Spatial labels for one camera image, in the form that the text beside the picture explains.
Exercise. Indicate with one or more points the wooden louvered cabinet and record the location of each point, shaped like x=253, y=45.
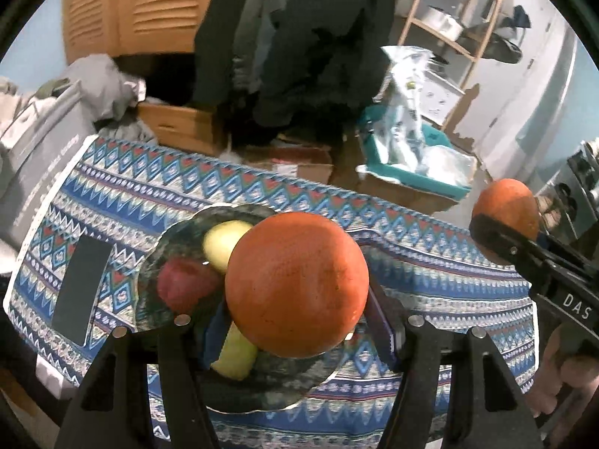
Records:
x=130, y=27

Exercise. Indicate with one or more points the grey fabric bag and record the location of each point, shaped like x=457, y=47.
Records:
x=43, y=130

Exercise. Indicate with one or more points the clear plastic bag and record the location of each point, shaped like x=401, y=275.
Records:
x=450, y=166

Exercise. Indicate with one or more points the wooden shelf rack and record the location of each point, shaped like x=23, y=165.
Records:
x=457, y=31

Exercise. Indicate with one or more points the white printed plastic bag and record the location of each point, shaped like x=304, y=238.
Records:
x=404, y=102

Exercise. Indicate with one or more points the small wooden box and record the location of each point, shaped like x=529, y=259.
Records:
x=184, y=128

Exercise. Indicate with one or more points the grey shoe rack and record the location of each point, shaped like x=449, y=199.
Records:
x=568, y=203

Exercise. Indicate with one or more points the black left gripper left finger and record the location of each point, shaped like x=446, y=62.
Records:
x=111, y=406

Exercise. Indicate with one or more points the dark hanging clothes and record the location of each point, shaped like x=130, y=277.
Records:
x=305, y=69

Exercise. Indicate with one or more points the glass fruit bowl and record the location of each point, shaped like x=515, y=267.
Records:
x=274, y=383

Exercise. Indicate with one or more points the black smartphone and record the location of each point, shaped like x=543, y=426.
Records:
x=78, y=293

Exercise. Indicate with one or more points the small red apple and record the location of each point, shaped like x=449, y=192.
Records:
x=182, y=282

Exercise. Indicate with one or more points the blue patterned tablecloth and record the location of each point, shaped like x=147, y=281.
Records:
x=129, y=194

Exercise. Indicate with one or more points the medium orange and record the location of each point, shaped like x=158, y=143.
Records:
x=511, y=202

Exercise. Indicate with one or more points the brown cardboard box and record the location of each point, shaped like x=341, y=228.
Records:
x=349, y=156

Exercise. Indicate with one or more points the person right hand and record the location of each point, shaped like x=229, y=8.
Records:
x=577, y=372

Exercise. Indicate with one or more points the large orange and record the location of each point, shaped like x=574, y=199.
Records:
x=296, y=284

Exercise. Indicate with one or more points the teal cardboard box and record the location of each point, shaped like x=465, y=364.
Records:
x=373, y=151

